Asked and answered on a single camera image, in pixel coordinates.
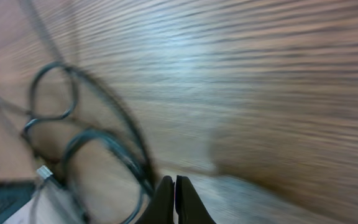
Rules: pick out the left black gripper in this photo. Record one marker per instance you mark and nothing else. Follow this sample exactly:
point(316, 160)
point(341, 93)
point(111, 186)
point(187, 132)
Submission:
point(13, 196)

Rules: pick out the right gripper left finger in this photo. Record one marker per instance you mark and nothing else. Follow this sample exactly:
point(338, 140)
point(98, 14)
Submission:
point(160, 208)

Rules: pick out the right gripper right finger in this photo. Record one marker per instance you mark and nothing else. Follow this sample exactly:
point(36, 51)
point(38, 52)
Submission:
point(188, 205)

